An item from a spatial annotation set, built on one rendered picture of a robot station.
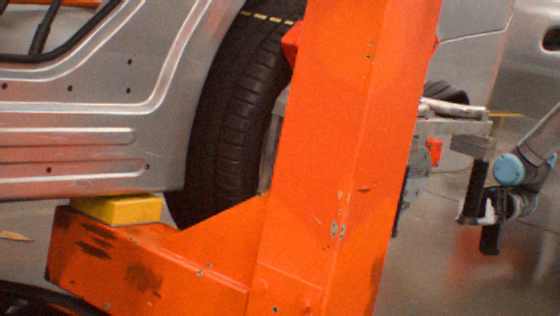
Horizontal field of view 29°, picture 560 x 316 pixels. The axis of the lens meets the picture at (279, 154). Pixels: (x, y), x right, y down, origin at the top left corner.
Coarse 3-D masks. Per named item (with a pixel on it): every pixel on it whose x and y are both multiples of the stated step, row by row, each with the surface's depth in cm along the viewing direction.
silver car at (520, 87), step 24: (528, 0) 467; (552, 0) 466; (528, 24) 462; (552, 24) 457; (528, 48) 462; (552, 48) 458; (504, 72) 469; (528, 72) 463; (552, 72) 458; (504, 96) 473; (528, 96) 466; (552, 96) 461
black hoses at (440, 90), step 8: (432, 80) 243; (424, 88) 240; (432, 88) 239; (440, 88) 239; (448, 88) 238; (456, 88) 239; (424, 96) 238; (432, 96) 238; (440, 96) 237; (448, 96) 237; (456, 96) 241; (464, 96) 240; (464, 104) 242
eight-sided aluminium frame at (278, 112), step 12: (288, 84) 220; (276, 108) 218; (276, 120) 218; (276, 132) 219; (276, 144) 220; (420, 144) 257; (276, 156) 221; (264, 168) 220; (264, 180) 220; (408, 204) 259
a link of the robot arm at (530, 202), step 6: (510, 186) 264; (516, 186) 262; (522, 192) 261; (528, 192) 261; (522, 198) 260; (528, 198) 262; (534, 198) 263; (528, 204) 262; (534, 204) 266; (522, 210) 260; (528, 210) 264; (522, 216) 266
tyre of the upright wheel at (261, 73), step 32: (256, 0) 237; (288, 0) 235; (256, 32) 227; (224, 64) 224; (256, 64) 220; (288, 64) 222; (224, 96) 221; (256, 96) 218; (192, 128) 225; (224, 128) 220; (256, 128) 219; (192, 160) 225; (224, 160) 220; (256, 160) 223; (192, 192) 229; (224, 192) 221; (192, 224) 236
